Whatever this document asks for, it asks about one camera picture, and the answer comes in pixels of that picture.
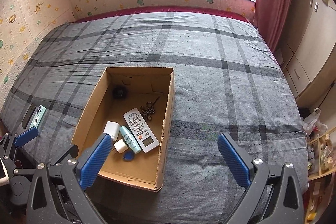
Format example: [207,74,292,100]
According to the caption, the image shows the brass keychain with carabiner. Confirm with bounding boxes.
[140,96,160,121]

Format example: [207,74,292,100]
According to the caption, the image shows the mint green smartphone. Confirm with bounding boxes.
[30,105,46,128]

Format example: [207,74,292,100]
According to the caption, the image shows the black tape roll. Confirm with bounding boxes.
[112,85,128,100]

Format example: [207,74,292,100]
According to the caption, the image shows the wooden shelf with items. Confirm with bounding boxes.
[304,128,335,223]

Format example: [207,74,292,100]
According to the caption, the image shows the white charger plug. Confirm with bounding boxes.
[103,121,120,141]

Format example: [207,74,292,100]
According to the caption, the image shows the beige wardrobe cabinet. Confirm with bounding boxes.
[278,0,335,107]

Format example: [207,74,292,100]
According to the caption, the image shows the white plastic bag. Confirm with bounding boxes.
[302,108,328,136]

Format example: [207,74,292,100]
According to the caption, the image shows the small white charger cube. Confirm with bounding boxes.
[113,139,129,153]

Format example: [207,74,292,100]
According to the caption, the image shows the white air conditioner remote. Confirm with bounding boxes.
[123,108,159,153]

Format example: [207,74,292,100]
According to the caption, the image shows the blue round key fob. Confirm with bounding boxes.
[122,151,135,161]

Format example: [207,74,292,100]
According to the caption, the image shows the black phone on bed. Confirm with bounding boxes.
[22,104,36,129]

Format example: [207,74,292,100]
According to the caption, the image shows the mint green small bottle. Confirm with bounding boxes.
[120,126,142,154]

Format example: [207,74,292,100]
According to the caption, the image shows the grey plaid bed sheet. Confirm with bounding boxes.
[1,12,308,223]

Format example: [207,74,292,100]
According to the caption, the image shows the brown cardboard box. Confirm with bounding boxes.
[72,67,175,192]

